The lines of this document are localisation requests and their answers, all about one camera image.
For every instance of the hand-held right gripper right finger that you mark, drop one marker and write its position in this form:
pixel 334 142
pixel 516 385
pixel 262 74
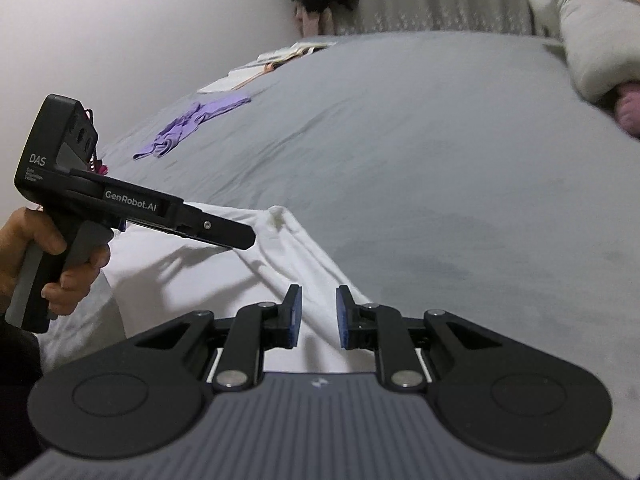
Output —
pixel 343 317

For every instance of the open book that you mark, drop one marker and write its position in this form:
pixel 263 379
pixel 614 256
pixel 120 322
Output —
pixel 295 52

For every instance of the pink hanging cloth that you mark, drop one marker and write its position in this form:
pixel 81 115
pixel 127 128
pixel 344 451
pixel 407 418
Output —
pixel 312 22

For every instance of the white garment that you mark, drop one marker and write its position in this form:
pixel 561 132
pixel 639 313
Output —
pixel 175 270

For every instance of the grey bed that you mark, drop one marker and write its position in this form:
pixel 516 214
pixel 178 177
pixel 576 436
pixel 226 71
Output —
pixel 425 160

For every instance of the pink blanket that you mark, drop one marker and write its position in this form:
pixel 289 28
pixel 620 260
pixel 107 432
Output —
pixel 630 110

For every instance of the person's left hand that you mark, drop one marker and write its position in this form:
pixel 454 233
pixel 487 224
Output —
pixel 20 240

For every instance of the purple garment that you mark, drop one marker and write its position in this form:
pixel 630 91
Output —
pixel 185 125

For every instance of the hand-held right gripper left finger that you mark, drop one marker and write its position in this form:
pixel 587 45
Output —
pixel 295 317

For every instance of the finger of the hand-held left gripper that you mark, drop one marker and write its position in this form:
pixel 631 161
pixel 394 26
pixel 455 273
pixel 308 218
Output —
pixel 225 232

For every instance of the grey printed duvet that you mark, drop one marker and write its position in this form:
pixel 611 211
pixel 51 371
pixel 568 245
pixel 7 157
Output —
pixel 575 35

